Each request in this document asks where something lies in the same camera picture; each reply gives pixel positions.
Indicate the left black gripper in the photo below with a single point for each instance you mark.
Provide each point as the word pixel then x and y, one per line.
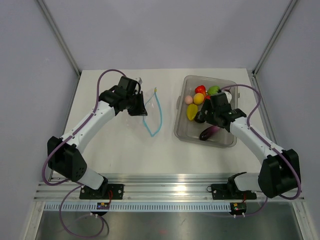
pixel 141 110

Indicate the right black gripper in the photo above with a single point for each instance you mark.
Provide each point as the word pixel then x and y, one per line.
pixel 208 106

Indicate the dark purple toy mangosteen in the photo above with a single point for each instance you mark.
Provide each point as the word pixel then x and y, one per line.
pixel 198 118

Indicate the purple toy eggplant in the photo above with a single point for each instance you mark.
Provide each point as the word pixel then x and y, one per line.
pixel 208 133

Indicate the clear zip top bag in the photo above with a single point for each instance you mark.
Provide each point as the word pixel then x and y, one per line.
pixel 151 123

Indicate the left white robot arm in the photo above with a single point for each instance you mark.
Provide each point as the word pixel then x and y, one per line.
pixel 65 153

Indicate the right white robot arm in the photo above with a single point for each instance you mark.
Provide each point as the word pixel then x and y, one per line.
pixel 280 169

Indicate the orange toy fruit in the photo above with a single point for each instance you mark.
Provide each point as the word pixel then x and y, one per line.
pixel 198 98

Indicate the clear grey plastic bin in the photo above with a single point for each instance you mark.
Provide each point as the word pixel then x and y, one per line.
pixel 189 131

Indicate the pink toy peach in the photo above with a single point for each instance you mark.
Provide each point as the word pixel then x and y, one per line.
pixel 188 99

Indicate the green toy fruit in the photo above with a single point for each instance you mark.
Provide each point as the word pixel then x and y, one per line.
pixel 213 90

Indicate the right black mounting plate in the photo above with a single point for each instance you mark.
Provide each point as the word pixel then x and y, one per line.
pixel 220 191

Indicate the black mounting plate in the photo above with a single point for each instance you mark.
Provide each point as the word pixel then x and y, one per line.
pixel 220 191
pixel 110 191

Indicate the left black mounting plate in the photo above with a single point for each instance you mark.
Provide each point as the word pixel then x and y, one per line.
pixel 110 191

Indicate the right small circuit board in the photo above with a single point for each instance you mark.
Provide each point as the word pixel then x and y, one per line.
pixel 238 208

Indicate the small circuit board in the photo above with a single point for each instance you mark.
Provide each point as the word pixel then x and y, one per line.
pixel 103 206
pixel 238 208

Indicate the left small circuit board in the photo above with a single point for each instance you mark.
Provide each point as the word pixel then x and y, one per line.
pixel 103 206

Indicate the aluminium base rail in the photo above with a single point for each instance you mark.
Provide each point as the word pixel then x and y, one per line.
pixel 146 187

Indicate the white slotted cable duct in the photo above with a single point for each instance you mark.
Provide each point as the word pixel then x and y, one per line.
pixel 211 207

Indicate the left aluminium frame post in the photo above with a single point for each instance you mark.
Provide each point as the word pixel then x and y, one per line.
pixel 45 11

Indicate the aluminium frame post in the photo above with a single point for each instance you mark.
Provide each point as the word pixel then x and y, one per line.
pixel 275 35
pixel 45 11

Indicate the right aluminium frame post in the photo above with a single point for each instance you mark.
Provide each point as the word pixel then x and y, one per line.
pixel 275 35

